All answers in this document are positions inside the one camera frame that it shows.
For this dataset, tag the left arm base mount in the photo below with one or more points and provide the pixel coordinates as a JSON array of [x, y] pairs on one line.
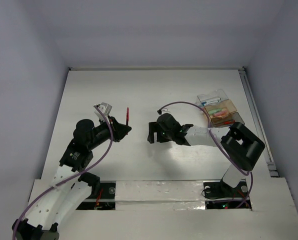
[[105, 189]]

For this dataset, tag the white marker blue cap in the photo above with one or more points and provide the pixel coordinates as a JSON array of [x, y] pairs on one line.
[[210, 101]]

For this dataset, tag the red gel pen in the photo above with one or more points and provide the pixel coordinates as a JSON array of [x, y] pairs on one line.
[[229, 122]]

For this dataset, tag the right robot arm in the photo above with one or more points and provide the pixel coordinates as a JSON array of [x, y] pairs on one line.
[[238, 144]]

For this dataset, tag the stationery organizer box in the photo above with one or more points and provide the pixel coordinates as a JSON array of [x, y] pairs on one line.
[[225, 104]]

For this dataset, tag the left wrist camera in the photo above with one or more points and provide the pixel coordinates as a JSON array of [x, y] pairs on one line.
[[102, 111]]

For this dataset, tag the green correction tape pen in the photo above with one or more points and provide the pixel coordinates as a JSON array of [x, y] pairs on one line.
[[213, 111]]

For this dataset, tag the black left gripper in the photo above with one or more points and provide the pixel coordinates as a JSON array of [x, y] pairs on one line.
[[119, 129]]

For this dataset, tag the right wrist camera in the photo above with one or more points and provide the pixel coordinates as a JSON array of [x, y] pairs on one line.
[[162, 110]]

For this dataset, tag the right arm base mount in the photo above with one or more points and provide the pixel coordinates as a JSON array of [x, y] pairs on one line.
[[219, 190]]

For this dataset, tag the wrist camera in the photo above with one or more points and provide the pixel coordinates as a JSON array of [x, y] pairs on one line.
[[102, 111], [162, 110]]

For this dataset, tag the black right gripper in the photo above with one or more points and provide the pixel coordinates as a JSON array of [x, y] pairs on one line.
[[154, 127]]

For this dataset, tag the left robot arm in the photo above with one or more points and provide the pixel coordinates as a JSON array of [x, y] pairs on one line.
[[72, 182]]

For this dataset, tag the orange highlighter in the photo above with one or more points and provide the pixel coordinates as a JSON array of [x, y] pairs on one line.
[[220, 116]]

